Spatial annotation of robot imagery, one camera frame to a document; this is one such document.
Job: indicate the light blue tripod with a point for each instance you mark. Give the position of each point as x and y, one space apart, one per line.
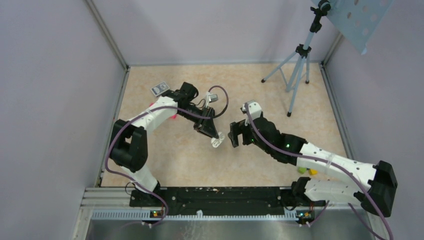
302 65

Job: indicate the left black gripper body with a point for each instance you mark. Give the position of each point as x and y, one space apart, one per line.
198 120

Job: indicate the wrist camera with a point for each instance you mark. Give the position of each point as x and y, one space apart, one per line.
253 111
210 98

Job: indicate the yellow cube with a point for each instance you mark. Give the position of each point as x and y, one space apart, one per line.
312 172

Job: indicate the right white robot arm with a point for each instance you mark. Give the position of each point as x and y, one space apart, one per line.
371 186

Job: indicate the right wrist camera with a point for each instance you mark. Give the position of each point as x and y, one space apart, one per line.
253 111

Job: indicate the perforated blue panel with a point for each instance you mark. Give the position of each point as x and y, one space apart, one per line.
356 20

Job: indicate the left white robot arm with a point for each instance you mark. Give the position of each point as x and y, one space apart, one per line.
128 146

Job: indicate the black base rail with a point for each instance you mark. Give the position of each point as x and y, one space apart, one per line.
222 201

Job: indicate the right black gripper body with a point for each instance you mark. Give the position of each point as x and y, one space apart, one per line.
248 138

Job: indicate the green cube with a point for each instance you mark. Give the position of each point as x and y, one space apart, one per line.
302 170

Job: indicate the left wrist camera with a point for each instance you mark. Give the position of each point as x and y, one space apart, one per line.
210 98

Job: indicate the card deck box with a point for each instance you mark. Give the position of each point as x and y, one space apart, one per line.
159 89

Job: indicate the white charging case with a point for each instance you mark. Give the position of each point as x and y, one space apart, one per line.
215 142

